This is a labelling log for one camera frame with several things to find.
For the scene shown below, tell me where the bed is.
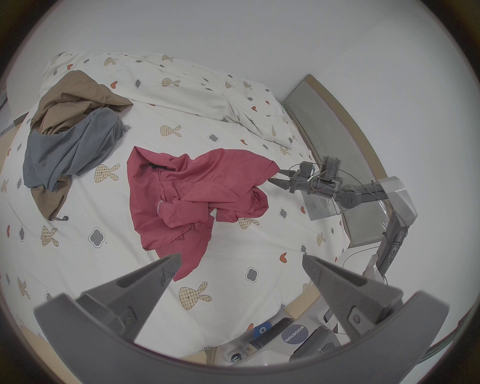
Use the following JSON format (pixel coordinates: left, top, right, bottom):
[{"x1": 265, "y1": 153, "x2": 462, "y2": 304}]
[{"x1": 0, "y1": 50, "x2": 398, "y2": 370}]

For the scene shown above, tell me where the clear plastic box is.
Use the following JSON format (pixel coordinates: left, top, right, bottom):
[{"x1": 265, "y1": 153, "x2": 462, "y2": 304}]
[{"x1": 302, "y1": 189, "x2": 345, "y2": 222}]

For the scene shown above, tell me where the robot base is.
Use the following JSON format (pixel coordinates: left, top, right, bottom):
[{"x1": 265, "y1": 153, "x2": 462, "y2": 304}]
[{"x1": 204, "y1": 296, "x2": 353, "y2": 370}]

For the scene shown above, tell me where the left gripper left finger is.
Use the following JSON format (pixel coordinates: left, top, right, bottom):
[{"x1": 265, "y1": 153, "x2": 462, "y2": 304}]
[{"x1": 77, "y1": 253, "x2": 184, "y2": 343}]

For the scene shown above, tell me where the grey garment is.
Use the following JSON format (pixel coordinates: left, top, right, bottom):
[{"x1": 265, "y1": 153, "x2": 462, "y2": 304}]
[{"x1": 22, "y1": 107, "x2": 124, "y2": 192}]

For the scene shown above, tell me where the brown garment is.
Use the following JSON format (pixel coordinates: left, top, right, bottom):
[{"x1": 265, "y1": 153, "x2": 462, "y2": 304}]
[{"x1": 30, "y1": 69, "x2": 134, "y2": 223}]

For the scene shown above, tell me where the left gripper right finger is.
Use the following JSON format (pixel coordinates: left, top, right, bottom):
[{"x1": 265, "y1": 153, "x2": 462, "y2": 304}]
[{"x1": 302, "y1": 254, "x2": 404, "y2": 337}]

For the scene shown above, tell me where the red shirt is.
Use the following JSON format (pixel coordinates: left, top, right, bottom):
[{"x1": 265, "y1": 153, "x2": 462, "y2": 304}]
[{"x1": 127, "y1": 146, "x2": 281, "y2": 283}]

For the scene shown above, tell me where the white printed quilt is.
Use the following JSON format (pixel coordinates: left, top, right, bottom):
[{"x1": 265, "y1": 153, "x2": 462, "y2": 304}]
[{"x1": 41, "y1": 52, "x2": 301, "y2": 152}]

